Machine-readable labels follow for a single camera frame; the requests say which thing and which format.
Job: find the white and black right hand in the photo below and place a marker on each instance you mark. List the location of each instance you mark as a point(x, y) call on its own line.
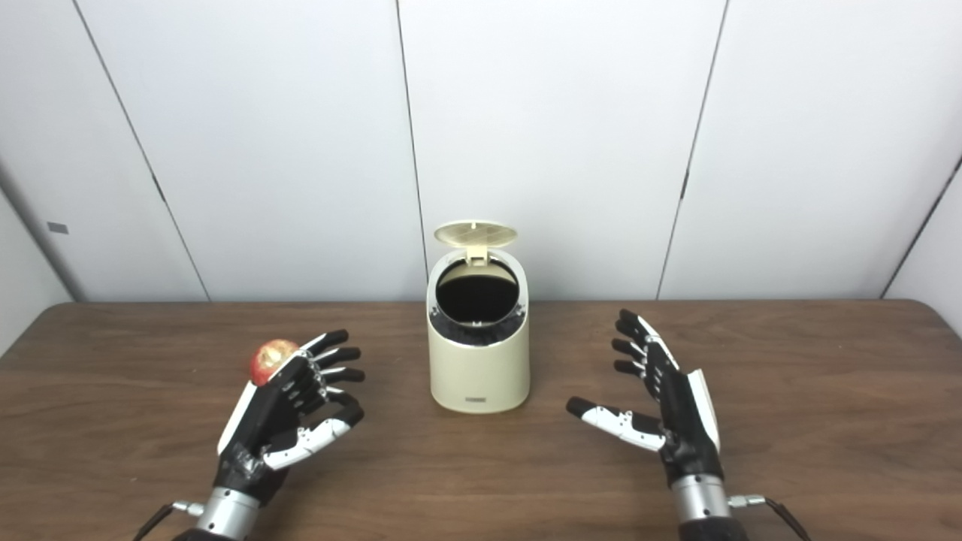
point(688, 428)

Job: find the white and black left hand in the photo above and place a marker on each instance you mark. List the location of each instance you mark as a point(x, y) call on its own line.
point(263, 421)

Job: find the red apple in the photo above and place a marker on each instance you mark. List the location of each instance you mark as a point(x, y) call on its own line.
point(269, 358)

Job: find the cream-colored bin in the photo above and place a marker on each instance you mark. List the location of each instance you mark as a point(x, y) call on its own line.
point(478, 376)

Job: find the cream round bin lid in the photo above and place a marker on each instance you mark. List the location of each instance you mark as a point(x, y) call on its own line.
point(475, 234)

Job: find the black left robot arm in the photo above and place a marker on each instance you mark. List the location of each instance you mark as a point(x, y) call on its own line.
point(225, 517)

